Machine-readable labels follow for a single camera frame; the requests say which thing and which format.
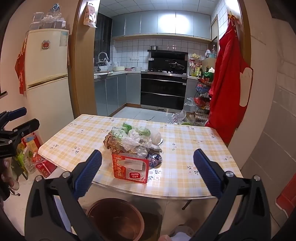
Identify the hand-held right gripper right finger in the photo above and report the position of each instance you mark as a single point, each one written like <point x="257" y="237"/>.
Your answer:
<point x="207" y="173"/>

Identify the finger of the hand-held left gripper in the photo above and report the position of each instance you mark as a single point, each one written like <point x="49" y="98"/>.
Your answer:
<point x="26" y="127"/>
<point x="17" y="112"/>

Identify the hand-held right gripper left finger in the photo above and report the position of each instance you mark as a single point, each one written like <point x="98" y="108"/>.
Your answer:
<point x="89" y="172"/>

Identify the brown paper wrapper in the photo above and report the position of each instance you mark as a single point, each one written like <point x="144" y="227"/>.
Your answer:
<point x="109" y="143"/>

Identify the red clear-window snack tray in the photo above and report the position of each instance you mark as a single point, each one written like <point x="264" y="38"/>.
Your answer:
<point x="130" y="170"/>

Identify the green-print white packet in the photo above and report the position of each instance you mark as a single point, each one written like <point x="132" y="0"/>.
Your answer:
<point x="118" y="133"/>

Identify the brown round bin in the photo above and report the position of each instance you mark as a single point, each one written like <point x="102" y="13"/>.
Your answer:
<point x="115" y="217"/>

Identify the clear plastic bottle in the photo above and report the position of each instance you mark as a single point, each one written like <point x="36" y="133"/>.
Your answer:
<point x="138" y="151"/>

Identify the white plastic bag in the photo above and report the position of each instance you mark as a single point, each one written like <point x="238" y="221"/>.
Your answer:
<point x="133" y="140"/>

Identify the white foam tray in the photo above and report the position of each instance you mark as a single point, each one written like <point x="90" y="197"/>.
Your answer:
<point x="156" y="138"/>

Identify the person's left hand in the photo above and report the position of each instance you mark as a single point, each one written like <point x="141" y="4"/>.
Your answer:
<point x="5" y="172"/>

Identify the table with yellow plaid cloth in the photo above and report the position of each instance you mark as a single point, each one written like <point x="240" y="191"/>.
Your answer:
<point x="76" y="139"/>

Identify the black metal table leg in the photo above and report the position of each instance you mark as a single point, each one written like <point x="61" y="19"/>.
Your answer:
<point x="186" y="205"/>

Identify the red carton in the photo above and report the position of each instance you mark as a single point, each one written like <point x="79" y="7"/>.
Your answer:
<point x="46" y="165"/>

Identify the red paper hanging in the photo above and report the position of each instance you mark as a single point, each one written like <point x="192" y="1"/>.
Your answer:
<point x="20" y="67"/>

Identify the person's left leg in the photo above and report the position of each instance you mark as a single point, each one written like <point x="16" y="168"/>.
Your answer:
<point x="60" y="215"/>

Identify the person's leg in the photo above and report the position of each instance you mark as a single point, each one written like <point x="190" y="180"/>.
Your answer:
<point x="60" y="215"/>
<point x="182" y="234"/>

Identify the cream refrigerator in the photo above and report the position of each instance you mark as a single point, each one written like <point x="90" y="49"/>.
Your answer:
<point x="46" y="69"/>

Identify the person's right leg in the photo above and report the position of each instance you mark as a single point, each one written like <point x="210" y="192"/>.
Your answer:
<point x="182" y="234"/>

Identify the clear plastic bags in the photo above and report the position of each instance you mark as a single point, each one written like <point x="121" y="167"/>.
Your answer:
<point x="185" y="111"/>

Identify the red fridge magnet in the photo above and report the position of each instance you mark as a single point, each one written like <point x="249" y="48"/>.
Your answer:
<point x="45" y="44"/>

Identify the red plastic crate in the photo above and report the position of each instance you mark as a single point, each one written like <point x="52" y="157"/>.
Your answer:
<point x="286" y="199"/>

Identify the grey lower kitchen cabinets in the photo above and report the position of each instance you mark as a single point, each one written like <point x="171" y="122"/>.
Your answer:
<point x="115" y="92"/>

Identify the grey kitchen cabinets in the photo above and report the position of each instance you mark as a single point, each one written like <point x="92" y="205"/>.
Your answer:
<point x="115" y="92"/>
<point x="161" y="23"/>

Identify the black built-in oven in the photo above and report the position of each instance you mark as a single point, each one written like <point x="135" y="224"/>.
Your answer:
<point x="163" y="90"/>

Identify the red apron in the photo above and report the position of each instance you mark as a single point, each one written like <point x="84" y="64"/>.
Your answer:
<point x="225" y="81"/>

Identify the chrome kitchen faucet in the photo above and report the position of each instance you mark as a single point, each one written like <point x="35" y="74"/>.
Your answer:
<point x="103" y="58"/>

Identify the pile of clear plastic containers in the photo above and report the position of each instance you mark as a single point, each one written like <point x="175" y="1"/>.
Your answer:
<point x="49" y="16"/>

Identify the row of condiment bottles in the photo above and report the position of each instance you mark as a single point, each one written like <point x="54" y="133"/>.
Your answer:
<point x="196" y="70"/>

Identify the white basin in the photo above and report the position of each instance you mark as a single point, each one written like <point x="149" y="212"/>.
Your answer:
<point x="119" y="68"/>

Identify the black wok with lid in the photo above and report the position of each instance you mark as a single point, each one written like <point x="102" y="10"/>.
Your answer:
<point x="177" y="66"/>

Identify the dark window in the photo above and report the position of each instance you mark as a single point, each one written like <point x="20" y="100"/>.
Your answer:
<point x="103" y="37"/>

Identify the hanging snack bag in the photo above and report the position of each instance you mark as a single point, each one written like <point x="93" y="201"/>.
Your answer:
<point x="90" y="15"/>

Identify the black range hood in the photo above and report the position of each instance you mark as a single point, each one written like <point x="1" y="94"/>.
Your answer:
<point x="167" y="56"/>

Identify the steel pot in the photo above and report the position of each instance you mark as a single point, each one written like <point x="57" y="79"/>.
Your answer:
<point x="154" y="47"/>

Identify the wooden kitchen door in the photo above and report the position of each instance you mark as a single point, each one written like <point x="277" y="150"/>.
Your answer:
<point x="214" y="34"/>

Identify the grey upper kitchen cabinets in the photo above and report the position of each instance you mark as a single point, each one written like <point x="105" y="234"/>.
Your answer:
<point x="161" y="23"/>

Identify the wooden door frame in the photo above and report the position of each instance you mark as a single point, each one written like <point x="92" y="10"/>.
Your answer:
<point x="82" y="69"/>

